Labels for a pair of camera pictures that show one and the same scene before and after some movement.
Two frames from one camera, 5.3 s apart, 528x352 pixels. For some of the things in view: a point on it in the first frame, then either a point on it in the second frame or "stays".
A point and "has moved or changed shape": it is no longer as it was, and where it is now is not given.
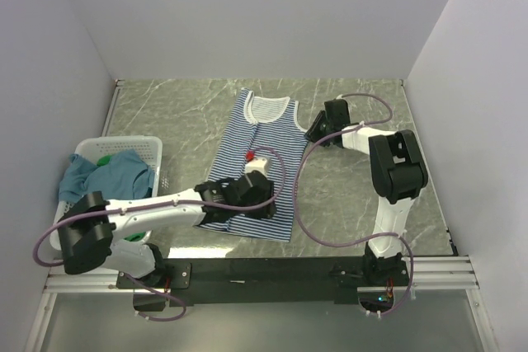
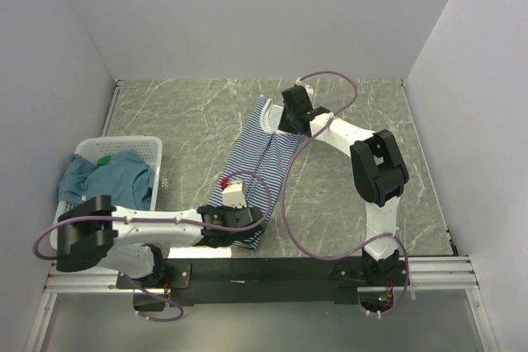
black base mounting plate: [261, 281] stays
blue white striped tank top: [269, 127] has moved or changed shape
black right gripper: [313, 133] -> [283, 125]
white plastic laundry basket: [150, 147] stays
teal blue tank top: [126, 177] stays
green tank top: [104, 160] stays
